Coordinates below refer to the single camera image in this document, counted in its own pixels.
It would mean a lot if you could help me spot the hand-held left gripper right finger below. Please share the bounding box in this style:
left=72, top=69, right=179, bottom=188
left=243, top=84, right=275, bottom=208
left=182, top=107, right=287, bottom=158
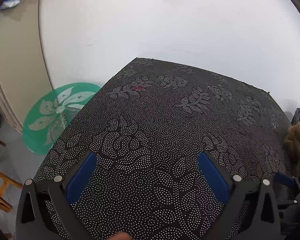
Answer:
left=197, top=151, right=282, bottom=240

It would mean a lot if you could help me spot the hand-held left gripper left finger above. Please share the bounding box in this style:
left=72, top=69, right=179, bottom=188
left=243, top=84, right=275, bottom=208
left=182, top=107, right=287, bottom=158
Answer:
left=15, top=151, right=98, bottom=240

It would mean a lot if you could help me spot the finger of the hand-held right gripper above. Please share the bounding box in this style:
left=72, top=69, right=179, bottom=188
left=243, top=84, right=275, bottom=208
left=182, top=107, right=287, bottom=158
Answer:
left=275, top=172, right=300, bottom=217

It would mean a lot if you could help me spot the brown fleece garment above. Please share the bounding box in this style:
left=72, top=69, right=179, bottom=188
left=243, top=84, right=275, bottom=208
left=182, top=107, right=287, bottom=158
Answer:
left=284, top=121, right=300, bottom=183

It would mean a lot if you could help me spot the person's left hand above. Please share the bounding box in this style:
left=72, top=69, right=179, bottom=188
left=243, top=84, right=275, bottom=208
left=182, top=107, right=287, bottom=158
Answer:
left=107, top=231, right=131, bottom=240

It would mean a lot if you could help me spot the green round glass tabletop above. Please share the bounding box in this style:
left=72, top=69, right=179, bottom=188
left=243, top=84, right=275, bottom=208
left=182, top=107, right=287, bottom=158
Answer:
left=22, top=82, right=102, bottom=156

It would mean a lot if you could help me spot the black dotted table cover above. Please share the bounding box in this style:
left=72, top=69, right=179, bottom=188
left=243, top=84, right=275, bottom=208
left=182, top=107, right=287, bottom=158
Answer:
left=34, top=57, right=298, bottom=240

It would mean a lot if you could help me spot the wooden chair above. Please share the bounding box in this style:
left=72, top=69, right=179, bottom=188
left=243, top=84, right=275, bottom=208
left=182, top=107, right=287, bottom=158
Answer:
left=0, top=132, right=23, bottom=213

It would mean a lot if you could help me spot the beige cabinet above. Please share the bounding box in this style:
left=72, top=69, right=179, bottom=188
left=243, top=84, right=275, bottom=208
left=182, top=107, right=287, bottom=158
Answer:
left=0, top=0, right=53, bottom=133

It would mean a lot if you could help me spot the blue tissue pack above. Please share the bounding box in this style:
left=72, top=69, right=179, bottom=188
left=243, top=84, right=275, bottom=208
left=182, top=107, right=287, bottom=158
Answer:
left=0, top=0, right=24, bottom=11

